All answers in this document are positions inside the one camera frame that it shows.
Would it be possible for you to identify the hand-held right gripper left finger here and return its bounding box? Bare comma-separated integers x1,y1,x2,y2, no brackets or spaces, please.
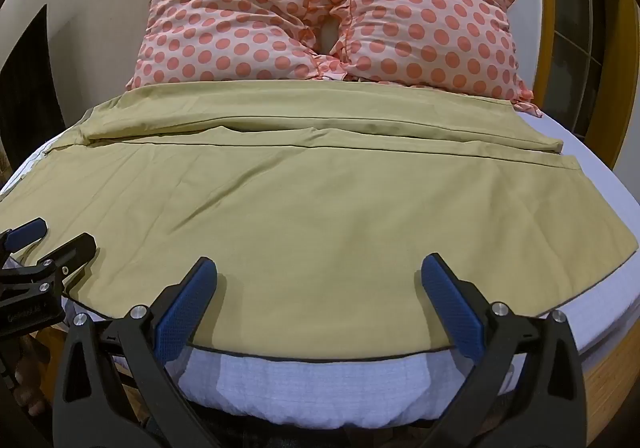
52,257,218,448

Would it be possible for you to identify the bed with white sheet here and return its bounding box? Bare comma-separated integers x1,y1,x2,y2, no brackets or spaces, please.
0,100,640,431

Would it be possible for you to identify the olive green sheet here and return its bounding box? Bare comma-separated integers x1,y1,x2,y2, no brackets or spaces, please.
0,82,639,365

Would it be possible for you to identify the person's left hand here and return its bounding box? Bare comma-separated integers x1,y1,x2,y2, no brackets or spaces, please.
12,360,48,418

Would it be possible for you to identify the orange polka dot pillow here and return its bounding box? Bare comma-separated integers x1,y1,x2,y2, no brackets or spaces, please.
125,0,326,91
320,0,543,119

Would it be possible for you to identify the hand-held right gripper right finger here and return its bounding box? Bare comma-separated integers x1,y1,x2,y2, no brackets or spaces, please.
421,253,586,448

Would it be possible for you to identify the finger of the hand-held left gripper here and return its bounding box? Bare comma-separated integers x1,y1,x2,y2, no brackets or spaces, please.
27,233,98,281
0,218,50,255

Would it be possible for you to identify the yellow framed window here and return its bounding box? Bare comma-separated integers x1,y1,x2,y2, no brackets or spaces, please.
442,0,640,153

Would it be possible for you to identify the wooden bed frame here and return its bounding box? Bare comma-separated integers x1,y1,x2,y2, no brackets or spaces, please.
582,323,640,448

